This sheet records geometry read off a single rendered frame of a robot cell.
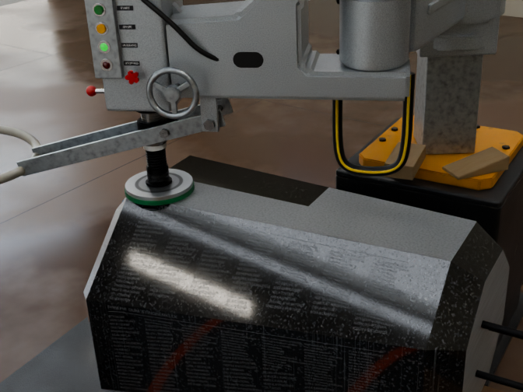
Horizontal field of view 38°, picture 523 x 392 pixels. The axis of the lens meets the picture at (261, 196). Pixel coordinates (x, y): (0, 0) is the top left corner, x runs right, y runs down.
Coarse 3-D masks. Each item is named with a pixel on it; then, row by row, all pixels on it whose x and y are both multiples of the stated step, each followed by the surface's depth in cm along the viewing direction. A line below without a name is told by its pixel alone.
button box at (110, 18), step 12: (84, 0) 205; (96, 0) 204; (108, 0) 204; (108, 12) 205; (96, 24) 207; (108, 24) 207; (96, 36) 209; (108, 36) 208; (96, 48) 211; (120, 48) 211; (96, 60) 212; (120, 60) 211; (96, 72) 214; (108, 72) 213; (120, 72) 213
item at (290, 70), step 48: (144, 0) 202; (288, 0) 199; (192, 48) 209; (240, 48) 207; (288, 48) 204; (192, 96) 216; (240, 96) 214; (288, 96) 212; (336, 96) 208; (384, 96) 206
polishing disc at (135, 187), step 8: (136, 176) 246; (144, 176) 245; (176, 176) 244; (184, 176) 244; (128, 184) 240; (136, 184) 240; (144, 184) 240; (176, 184) 239; (184, 184) 238; (192, 184) 240; (128, 192) 235; (136, 192) 235; (144, 192) 235; (152, 192) 234; (160, 192) 234; (168, 192) 234; (176, 192) 234; (184, 192) 235; (144, 200) 232; (152, 200) 232; (160, 200) 232
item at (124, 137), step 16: (224, 112) 232; (112, 128) 241; (128, 128) 240; (160, 128) 226; (176, 128) 225; (192, 128) 224; (208, 128) 219; (48, 144) 247; (64, 144) 246; (80, 144) 245; (96, 144) 231; (112, 144) 231; (128, 144) 230; (144, 144) 229; (32, 160) 238; (48, 160) 237; (64, 160) 236; (80, 160) 235
